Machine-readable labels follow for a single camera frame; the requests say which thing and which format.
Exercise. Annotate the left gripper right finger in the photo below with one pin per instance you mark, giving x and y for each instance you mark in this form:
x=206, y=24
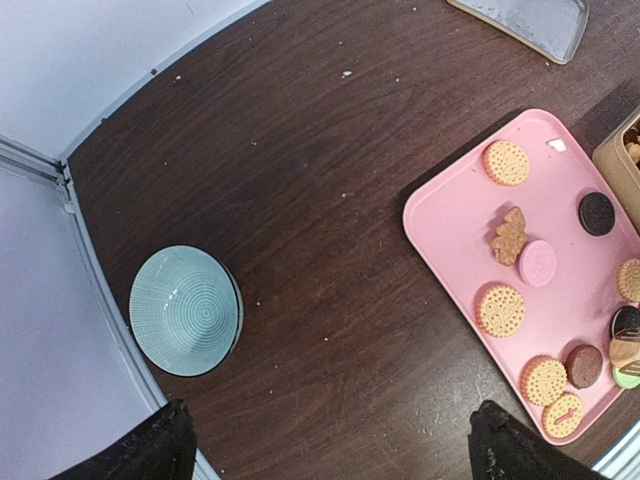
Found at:
x=503, y=448

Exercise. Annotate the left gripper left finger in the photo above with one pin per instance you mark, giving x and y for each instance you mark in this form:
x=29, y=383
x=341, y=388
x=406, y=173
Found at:
x=161, y=447

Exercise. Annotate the small round tan cookie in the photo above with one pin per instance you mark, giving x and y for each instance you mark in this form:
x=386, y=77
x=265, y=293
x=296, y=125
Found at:
x=623, y=352

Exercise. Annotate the metal serving tongs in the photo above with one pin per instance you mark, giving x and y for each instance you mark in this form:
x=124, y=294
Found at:
x=631, y=334

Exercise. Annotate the yellow cookie with pink sword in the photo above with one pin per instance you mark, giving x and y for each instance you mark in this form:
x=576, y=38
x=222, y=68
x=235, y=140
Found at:
x=561, y=418

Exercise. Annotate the yellow dotted cookie left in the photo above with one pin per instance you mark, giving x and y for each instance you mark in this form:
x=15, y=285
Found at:
x=543, y=380

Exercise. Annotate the yellow dotted cookie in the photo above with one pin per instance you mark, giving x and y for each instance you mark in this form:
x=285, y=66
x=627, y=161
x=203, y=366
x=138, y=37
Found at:
x=628, y=280
x=543, y=380

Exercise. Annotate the brown chocolate cookie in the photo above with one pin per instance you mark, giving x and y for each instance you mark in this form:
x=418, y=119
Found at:
x=584, y=366

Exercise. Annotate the yellow cookie under chip cookie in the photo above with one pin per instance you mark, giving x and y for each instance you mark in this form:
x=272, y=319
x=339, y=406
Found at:
x=501, y=311

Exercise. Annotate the pale blue ceramic bowl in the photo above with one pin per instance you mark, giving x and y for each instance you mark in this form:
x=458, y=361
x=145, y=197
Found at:
x=186, y=311

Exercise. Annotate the green sandwich cookie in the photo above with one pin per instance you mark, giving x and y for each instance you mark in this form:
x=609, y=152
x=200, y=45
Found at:
x=624, y=380

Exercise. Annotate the black sandwich cookie lower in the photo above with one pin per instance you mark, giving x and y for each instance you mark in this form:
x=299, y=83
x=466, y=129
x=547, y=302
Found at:
x=625, y=317

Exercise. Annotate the black sandwich cookie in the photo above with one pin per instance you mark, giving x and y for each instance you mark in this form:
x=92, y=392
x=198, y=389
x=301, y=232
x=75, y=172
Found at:
x=596, y=214
x=625, y=317

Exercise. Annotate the pink sandwich cookie upper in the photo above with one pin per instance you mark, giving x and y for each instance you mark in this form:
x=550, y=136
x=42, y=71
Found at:
x=537, y=263

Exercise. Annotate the pink plastic tray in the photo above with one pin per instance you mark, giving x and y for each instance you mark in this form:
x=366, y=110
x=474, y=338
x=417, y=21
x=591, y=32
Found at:
x=451, y=219

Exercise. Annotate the gingerbread brown leaf cookie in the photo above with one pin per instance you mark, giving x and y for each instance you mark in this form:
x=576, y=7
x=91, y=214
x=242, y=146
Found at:
x=510, y=237

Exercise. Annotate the yellow dotted cookie middle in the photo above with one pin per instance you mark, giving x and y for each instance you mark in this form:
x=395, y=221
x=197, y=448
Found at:
x=628, y=280

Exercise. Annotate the black sandwich cookie upper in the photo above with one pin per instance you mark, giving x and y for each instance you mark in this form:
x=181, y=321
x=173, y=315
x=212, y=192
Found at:
x=596, y=214

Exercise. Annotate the lone yellow sandwich cookie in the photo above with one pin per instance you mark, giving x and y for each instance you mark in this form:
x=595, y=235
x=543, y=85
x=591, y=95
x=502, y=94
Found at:
x=506, y=163

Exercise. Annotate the gold cookie tin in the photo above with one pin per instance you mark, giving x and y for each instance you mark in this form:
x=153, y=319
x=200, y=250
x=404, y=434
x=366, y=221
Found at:
x=617, y=160

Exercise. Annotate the silver tin lid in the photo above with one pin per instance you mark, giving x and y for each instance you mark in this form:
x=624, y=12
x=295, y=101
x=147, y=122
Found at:
x=553, y=28

